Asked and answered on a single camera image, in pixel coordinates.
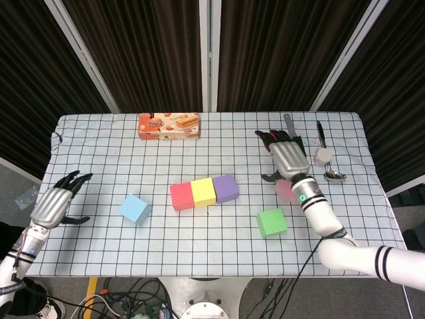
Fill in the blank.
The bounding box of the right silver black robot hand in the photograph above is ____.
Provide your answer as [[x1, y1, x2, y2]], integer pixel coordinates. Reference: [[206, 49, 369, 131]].
[[254, 129, 312, 183]]

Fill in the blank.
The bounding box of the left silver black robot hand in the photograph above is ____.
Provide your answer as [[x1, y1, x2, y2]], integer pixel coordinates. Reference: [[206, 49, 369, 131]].
[[30, 170, 94, 229]]

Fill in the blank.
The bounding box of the green foam cube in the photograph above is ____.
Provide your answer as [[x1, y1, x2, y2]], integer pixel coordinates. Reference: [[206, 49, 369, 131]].
[[256, 208, 288, 239]]

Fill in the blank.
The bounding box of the purple foam cube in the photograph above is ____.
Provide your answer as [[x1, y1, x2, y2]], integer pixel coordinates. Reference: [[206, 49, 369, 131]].
[[212, 173, 240, 204]]

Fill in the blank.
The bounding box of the light blue foam cube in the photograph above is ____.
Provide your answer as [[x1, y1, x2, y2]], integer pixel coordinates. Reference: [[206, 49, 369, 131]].
[[118, 194, 152, 227]]

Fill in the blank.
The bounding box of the yellow foam cube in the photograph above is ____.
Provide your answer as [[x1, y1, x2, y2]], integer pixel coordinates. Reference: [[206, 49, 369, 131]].
[[190, 177, 216, 209]]

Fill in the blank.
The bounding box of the red foam cube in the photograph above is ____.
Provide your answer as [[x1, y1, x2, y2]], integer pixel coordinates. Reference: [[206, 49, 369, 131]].
[[169, 181, 195, 212]]

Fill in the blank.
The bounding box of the small white jar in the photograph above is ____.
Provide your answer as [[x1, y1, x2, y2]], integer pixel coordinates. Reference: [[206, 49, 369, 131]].
[[313, 148, 333, 167]]

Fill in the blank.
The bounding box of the pink foam cube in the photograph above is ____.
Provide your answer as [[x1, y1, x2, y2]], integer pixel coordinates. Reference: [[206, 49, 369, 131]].
[[274, 179, 296, 203]]

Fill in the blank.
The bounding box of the black pen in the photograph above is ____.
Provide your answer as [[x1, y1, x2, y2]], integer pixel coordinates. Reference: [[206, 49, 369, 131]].
[[316, 120, 327, 149]]

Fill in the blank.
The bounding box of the metal spoon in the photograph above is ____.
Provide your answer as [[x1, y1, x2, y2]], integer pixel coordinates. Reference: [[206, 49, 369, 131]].
[[323, 162, 347, 182]]

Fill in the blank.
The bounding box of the black trouser leg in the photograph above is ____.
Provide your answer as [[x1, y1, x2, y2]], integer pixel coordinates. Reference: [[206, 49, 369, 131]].
[[6, 277, 47, 315]]

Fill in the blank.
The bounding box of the black and white sneaker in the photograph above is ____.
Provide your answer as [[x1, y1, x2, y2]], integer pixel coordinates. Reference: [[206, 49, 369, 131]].
[[36, 296, 67, 319]]

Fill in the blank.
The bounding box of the dark pleated curtain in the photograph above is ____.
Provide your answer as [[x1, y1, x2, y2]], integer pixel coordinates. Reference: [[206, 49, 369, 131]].
[[0, 0, 112, 180], [62, 0, 204, 113], [317, 0, 425, 189], [216, 0, 372, 113]]

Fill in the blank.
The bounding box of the white black-checked tablecloth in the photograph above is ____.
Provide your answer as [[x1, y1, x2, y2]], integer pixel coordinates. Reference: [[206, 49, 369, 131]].
[[23, 111, 409, 278]]

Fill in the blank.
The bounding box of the orange wafer snack box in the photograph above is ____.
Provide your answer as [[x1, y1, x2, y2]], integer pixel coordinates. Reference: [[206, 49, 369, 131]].
[[137, 112, 201, 141]]

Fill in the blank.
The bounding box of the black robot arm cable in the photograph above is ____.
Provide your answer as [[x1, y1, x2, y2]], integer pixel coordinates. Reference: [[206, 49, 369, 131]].
[[295, 237, 325, 278]]

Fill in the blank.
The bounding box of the white floor cable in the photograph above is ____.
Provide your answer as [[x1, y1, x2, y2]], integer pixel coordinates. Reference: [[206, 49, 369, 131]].
[[76, 294, 122, 316]]

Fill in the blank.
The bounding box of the white frame post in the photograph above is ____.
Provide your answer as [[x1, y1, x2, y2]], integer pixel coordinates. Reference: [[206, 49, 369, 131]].
[[44, 0, 121, 114], [309, 0, 390, 112], [198, 0, 222, 113]]

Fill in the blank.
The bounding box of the black floor cable tangle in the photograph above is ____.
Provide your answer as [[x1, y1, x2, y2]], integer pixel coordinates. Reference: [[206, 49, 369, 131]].
[[99, 278, 173, 319]]

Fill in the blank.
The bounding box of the black cable with inline box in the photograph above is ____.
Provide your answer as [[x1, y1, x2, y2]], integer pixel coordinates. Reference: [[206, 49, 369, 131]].
[[244, 278, 296, 319]]

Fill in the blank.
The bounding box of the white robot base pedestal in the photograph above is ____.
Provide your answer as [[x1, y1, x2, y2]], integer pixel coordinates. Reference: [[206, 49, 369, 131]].
[[158, 276, 253, 319]]

